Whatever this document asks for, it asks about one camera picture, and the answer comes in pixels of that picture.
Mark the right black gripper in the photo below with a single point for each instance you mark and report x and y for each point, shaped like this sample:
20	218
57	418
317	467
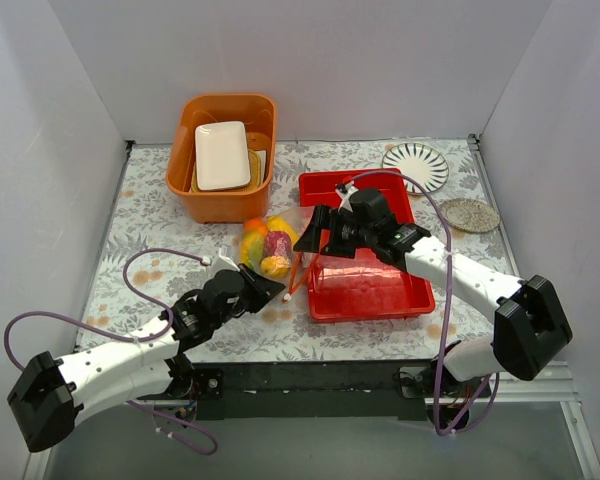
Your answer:
331	233

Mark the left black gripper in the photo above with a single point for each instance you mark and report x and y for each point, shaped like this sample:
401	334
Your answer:
253	290

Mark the dark red round fruit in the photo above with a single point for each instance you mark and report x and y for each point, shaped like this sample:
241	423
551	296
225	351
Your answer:
277	243

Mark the clear zip top bag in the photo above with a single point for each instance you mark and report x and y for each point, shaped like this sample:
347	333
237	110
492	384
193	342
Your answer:
299	218

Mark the green yellow papaya toy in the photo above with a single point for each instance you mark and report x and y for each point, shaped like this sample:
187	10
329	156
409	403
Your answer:
251	249

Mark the yellow elongated mango toy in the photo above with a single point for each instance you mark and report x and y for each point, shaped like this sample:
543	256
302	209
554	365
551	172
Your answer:
279	224

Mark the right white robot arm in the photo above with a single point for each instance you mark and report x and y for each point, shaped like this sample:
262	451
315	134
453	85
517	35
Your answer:
529	323

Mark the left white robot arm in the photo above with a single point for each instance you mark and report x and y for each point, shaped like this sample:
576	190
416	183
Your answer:
54	395

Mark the floral table mat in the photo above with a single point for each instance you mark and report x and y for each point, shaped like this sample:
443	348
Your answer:
150	257

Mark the red plastic tray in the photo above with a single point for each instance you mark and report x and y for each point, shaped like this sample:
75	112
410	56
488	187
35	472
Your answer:
363	288

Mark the yellow tray in bin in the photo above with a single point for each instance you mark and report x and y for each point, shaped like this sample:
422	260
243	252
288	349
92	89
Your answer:
243	175

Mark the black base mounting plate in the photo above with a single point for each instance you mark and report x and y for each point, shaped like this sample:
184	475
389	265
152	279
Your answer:
388	388

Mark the white rectangular plate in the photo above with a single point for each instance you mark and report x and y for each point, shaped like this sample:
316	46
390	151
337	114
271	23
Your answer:
219	141

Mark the white striped round plate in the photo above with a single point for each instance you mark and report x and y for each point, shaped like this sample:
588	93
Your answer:
420	162

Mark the orange plastic bin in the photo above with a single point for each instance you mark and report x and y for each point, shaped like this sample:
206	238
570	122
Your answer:
259	115

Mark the speckled round coaster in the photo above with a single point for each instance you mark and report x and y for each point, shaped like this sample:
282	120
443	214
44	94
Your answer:
469	215

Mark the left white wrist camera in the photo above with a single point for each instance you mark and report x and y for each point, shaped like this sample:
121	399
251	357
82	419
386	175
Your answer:
222	262

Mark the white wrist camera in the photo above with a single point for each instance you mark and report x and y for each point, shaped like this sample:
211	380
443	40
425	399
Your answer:
345	191
222	262

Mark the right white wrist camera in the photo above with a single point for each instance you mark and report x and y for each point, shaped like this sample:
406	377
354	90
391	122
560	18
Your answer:
345	191

